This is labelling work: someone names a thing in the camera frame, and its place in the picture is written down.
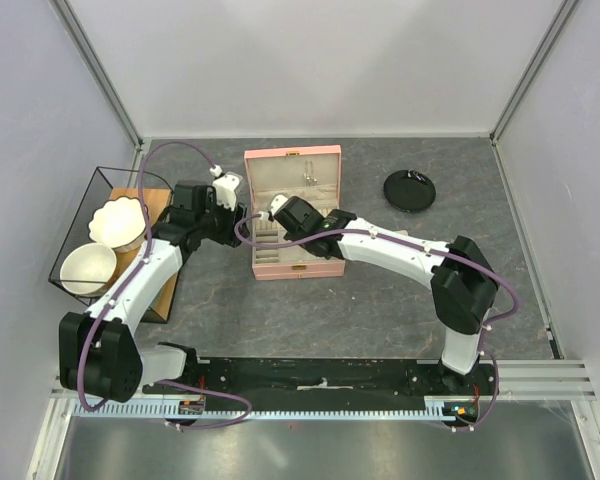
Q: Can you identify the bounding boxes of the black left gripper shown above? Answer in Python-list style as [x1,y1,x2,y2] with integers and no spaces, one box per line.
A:
[195,192,250,248]

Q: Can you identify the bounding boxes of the pink jewelry box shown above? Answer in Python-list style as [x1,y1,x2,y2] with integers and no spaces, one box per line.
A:
[244,145,345,280]

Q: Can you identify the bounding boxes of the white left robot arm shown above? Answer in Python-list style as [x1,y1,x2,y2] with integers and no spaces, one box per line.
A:
[59,173,246,412]

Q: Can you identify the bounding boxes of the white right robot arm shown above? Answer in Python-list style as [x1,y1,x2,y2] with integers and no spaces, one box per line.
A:
[268,195,498,394]

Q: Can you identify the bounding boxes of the wooden board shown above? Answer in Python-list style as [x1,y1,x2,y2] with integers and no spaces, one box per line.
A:
[109,187,178,325]

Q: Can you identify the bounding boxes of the white scalloped dish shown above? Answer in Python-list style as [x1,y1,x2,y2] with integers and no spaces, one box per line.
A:
[88,196,146,253]

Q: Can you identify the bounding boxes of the white round bowl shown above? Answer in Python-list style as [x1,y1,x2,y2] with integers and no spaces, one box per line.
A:
[60,243,117,297]

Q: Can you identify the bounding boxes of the black round plate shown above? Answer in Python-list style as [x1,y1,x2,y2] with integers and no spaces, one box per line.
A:
[383,170,436,213]

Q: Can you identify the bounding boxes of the hair clips on plate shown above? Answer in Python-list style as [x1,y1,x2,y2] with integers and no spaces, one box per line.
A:
[406,170,428,183]

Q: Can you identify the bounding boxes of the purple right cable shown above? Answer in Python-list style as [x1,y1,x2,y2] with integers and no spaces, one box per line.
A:
[234,212,522,434]

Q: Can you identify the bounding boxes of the purple cable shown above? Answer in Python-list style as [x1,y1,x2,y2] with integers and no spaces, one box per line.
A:
[234,212,522,434]
[77,141,254,431]

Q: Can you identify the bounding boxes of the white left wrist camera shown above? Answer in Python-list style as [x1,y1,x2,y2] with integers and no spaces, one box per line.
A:
[212,172,243,211]

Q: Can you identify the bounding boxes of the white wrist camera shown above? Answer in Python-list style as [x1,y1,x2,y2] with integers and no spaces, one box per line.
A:
[268,194,289,217]
[212,172,243,211]

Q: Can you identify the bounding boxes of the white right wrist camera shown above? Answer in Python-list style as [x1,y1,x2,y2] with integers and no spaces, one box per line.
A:
[268,194,289,217]

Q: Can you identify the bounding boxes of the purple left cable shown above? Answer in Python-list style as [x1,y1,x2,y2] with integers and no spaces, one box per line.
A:
[77,141,254,431]

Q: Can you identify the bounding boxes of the black wire rack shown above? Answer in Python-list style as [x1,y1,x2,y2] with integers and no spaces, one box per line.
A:
[47,166,177,324]

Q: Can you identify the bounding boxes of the slotted cable duct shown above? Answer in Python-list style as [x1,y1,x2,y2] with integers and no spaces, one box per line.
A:
[71,398,468,421]

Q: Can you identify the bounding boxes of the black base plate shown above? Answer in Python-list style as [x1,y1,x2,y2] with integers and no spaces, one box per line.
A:
[142,355,499,414]

